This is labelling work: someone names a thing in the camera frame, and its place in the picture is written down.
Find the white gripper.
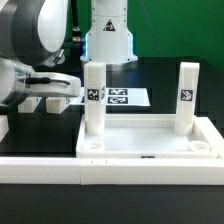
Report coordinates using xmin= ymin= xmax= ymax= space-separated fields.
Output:
xmin=25 ymin=72 xmax=81 ymax=97

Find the white desk top tray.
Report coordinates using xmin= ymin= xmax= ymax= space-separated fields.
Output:
xmin=76 ymin=114 xmax=219 ymax=159

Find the white left fence block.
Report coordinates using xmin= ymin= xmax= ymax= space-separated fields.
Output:
xmin=0 ymin=115 xmax=9 ymax=142

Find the fiducial marker sheet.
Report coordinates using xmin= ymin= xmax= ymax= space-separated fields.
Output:
xmin=68 ymin=86 xmax=152 ymax=108

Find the white right fence bar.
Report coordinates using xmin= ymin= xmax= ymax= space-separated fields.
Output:
xmin=200 ymin=117 xmax=224 ymax=154

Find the black thick cable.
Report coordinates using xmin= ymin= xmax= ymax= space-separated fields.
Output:
xmin=63 ymin=0 xmax=86 ymax=63

